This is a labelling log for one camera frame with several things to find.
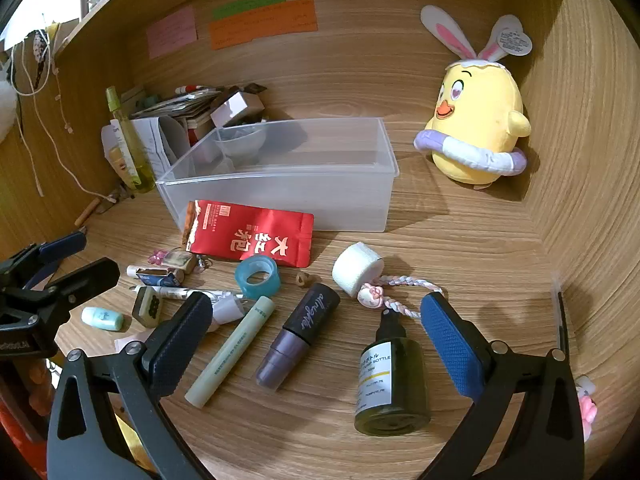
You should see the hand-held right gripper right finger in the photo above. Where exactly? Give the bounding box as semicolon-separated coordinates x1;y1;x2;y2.
417;291;586;480

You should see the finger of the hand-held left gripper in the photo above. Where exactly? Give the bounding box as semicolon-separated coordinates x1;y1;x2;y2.
50;257;121;311
37;232;87;266

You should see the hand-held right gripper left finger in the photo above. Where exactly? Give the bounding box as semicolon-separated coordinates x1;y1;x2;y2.
46;291;215;480

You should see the mahjong tile keychain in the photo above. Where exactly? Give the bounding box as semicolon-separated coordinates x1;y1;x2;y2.
131;286;163;329

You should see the light green stick tube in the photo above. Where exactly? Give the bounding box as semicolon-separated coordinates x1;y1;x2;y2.
184;296;276;409

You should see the small blue white box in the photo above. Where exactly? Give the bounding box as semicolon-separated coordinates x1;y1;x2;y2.
137;267;185;288

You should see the braided rope cat charm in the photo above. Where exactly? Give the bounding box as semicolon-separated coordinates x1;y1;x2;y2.
357;274;445;321

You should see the red tea packet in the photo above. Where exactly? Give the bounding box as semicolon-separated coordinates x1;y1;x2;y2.
181;200;315;268

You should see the white bandage roll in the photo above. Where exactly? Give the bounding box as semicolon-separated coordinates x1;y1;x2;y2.
331;241;385;298

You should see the dark purple cosmetic tube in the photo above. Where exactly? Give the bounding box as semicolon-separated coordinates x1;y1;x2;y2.
256;282;342;390

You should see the clear plastic storage box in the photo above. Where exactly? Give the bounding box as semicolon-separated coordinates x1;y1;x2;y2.
155;117;401;233

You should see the person's left hand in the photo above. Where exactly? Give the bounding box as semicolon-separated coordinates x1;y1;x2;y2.
27;360;56;416

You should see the small mint bottle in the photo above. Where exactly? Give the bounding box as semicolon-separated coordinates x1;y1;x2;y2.
81;306;124;332

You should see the white patterned pen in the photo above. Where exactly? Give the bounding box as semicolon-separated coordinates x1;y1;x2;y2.
135;285;246;303

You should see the dark green spray bottle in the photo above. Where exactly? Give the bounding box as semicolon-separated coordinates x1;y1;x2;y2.
354;308;432;437

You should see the small beige printed tile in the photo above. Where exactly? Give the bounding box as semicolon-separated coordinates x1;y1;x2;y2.
167;249;197;275

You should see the blue tape roll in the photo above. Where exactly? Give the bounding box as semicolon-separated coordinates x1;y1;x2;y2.
235;255;280;298

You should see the beige cosmetic tube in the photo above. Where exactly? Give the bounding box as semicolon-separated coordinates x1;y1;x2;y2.
106;144;132;186

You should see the tall yellow-green spray bottle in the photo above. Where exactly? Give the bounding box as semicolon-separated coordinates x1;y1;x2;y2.
105;86;157;194

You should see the folded white paper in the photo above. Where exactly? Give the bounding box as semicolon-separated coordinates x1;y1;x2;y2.
101;116;193;181

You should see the pink white plush charm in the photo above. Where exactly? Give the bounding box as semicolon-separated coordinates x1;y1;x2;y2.
575;375;598;443

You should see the white fluffy item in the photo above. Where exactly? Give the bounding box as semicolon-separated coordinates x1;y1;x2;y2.
0;77;20;141

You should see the stack of booklets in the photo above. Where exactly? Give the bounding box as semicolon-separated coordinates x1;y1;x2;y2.
131;91;221;121

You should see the red white box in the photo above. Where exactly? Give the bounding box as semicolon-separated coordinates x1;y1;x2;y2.
187;115;216;148

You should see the clear plastic bowl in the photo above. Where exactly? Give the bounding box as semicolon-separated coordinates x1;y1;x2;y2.
215;125;267;165

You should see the small open cardboard box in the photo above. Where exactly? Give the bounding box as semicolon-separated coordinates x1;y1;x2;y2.
210;91;266;128

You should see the yellow chick plush toy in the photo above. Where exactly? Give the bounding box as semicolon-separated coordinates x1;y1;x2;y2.
414;5;533;190

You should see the pink sticky note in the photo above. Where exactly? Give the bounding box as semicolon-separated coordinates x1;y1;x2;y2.
146;6;198;60

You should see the orange sticky note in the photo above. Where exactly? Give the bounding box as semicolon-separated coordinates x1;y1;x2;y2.
209;0;318;51

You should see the green sticky note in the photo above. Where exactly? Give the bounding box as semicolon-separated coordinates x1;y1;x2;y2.
211;0;287;21

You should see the wooden handle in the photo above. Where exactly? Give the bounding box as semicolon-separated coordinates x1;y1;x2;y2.
75;197;103;227

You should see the white hanging cord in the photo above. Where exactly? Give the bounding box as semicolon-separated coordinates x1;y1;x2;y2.
7;25;118;203

